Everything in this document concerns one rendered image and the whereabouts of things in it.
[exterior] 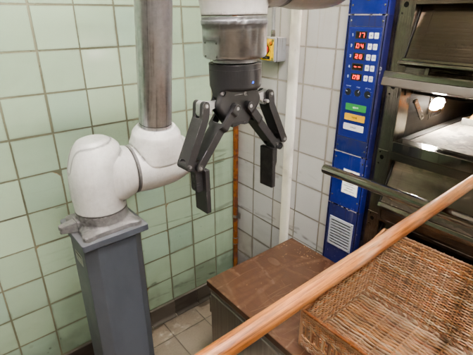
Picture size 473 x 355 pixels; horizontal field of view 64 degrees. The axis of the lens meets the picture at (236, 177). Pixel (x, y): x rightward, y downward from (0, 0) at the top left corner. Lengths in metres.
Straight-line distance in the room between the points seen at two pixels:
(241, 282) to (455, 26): 1.17
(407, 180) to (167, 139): 0.87
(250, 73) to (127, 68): 1.22
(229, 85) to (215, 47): 0.05
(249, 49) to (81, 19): 1.18
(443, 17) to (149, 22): 0.88
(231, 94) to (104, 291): 0.89
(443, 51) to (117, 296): 1.27
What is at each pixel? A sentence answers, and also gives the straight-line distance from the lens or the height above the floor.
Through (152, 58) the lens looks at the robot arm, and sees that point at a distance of 1.10.
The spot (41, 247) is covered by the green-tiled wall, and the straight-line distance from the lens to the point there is 1.81.
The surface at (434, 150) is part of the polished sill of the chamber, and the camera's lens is 1.44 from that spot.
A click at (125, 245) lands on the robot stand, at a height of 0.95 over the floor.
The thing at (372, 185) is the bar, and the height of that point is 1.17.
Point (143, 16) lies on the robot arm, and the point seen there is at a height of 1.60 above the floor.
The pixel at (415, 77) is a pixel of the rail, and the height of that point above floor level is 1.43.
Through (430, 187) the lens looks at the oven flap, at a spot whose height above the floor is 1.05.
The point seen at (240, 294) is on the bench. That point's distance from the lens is 1.58.
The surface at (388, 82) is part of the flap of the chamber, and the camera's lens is 1.30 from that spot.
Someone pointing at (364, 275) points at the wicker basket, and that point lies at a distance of 1.58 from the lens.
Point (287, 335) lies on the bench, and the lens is 1.43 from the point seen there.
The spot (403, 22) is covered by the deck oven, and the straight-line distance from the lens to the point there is 1.44.
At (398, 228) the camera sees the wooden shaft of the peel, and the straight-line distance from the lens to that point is 0.84.
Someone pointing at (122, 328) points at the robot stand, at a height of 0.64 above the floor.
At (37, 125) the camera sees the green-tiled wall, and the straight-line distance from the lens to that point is 1.63.
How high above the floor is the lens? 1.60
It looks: 23 degrees down
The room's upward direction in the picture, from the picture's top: straight up
